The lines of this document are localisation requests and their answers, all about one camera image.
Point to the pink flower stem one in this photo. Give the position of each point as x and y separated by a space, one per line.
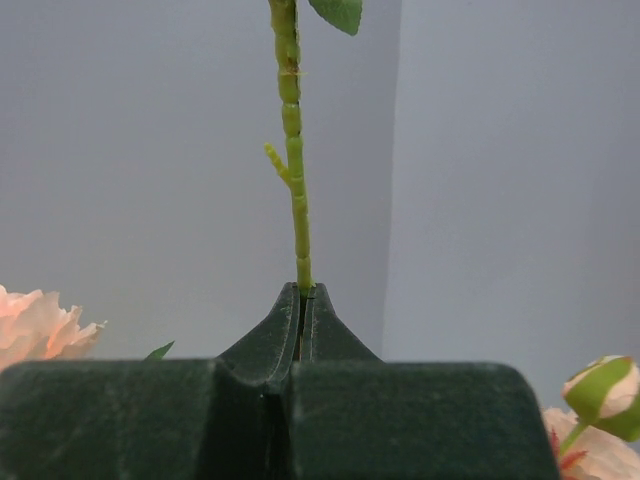
284 23

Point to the pink flower stem two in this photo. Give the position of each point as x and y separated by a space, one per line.
34 327

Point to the pink flower stem three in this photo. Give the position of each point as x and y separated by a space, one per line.
591 440

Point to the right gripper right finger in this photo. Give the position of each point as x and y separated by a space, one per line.
353 416

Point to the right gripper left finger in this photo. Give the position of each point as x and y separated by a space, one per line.
218 418

